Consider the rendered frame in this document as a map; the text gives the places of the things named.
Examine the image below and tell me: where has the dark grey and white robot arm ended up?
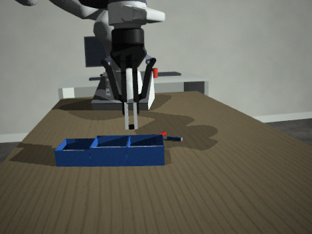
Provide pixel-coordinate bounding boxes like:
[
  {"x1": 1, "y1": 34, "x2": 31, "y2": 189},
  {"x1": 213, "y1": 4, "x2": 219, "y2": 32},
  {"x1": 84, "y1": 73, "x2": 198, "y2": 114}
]
[{"x1": 49, "y1": 0, "x2": 165, "y2": 100}]

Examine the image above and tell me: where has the blue three-compartment bin rack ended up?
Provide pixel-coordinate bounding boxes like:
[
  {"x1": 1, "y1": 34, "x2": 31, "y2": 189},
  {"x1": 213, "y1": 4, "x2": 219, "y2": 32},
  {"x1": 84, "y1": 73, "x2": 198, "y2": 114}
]
[{"x1": 54, "y1": 134, "x2": 165, "y2": 167}]

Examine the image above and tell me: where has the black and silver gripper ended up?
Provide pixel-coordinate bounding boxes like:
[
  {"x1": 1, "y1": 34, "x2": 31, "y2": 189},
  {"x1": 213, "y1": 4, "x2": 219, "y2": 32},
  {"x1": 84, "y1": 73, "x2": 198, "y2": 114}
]
[{"x1": 101, "y1": 28, "x2": 156, "y2": 130}]

